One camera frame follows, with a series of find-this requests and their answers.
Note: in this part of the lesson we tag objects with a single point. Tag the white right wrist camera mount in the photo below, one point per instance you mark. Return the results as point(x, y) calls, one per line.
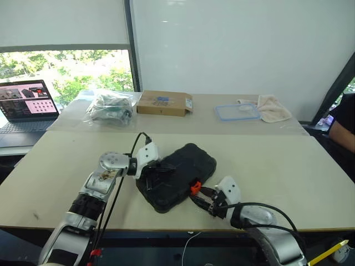
point(230, 191)

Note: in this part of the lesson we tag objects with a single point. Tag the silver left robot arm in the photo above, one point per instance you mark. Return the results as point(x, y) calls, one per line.
point(91, 183)

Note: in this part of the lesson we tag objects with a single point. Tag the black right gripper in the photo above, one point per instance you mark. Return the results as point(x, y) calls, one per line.
point(217, 205)

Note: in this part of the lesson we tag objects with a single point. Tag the black plastic tool case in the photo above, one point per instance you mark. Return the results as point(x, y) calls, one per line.
point(183, 171)

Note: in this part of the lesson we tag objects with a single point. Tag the beige towel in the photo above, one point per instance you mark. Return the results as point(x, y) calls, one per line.
point(273, 109)

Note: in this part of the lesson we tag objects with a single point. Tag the flat brown cardboard box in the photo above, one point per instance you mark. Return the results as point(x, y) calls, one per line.
point(163, 105)

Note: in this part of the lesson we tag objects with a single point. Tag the clear plastic bag of parts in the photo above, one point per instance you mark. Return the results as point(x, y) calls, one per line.
point(111, 109)

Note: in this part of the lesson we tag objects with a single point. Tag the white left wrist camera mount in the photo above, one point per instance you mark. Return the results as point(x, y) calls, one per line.
point(145, 158)

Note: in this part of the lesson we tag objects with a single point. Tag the seated person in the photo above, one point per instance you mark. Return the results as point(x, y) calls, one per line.
point(344, 124)

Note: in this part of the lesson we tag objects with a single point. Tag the clear blue-rimmed container lid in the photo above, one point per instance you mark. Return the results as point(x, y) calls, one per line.
point(237, 112)

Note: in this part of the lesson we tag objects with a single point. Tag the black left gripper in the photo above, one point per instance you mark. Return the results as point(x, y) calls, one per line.
point(151, 173)

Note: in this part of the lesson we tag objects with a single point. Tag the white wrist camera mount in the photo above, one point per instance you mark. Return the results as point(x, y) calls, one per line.
point(145, 158)
point(230, 191)

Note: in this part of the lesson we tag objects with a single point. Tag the black diagonal window frame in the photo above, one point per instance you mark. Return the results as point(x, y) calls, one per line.
point(335, 83)

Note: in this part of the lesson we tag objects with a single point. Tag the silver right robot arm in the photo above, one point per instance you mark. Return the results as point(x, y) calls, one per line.
point(277, 243)

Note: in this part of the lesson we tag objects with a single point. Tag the white roller blind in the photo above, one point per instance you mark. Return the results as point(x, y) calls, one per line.
point(61, 22)

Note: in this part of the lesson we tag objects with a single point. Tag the black window pillar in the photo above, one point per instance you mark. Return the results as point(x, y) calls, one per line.
point(133, 44)

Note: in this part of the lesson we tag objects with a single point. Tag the open grey laptop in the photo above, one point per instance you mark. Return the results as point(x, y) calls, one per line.
point(26, 102)

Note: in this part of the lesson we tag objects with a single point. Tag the white sneaker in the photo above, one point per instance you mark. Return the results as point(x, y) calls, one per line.
point(340, 253)

